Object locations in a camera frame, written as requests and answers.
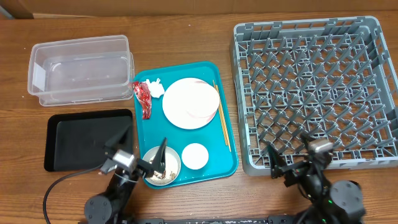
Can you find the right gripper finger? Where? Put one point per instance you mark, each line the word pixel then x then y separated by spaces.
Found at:
pixel 276 160
pixel 306 140

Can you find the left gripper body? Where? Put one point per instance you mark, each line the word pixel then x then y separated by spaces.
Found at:
pixel 142 168

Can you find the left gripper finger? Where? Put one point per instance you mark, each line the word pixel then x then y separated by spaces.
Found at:
pixel 116 139
pixel 159 159

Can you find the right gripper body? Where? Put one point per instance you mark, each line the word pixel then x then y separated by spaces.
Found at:
pixel 308 182

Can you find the white cup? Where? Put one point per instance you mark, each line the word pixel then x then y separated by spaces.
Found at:
pixel 195 156

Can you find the pink plate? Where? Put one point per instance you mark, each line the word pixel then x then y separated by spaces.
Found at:
pixel 199 115

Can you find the wooden chopstick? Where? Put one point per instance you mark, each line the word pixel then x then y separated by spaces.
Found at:
pixel 223 123
pixel 216 88

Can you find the white napkin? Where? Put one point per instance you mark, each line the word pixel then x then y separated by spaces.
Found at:
pixel 156 88

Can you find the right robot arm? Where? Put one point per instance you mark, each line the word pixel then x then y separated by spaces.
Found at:
pixel 334 203

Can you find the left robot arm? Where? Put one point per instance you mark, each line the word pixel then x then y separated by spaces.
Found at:
pixel 109 206

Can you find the grey dishwasher rack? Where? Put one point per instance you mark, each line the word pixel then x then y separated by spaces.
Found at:
pixel 330 78

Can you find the grey bowl with food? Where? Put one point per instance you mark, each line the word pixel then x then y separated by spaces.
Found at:
pixel 172 169

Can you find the black tray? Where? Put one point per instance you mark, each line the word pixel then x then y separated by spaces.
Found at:
pixel 76 141

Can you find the red snack wrapper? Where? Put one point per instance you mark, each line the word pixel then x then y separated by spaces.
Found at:
pixel 142 93

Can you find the teal serving tray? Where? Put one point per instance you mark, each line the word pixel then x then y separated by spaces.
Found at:
pixel 223 160

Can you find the clear plastic bin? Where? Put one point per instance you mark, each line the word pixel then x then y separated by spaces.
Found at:
pixel 81 71

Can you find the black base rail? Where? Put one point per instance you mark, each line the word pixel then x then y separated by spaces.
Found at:
pixel 217 221

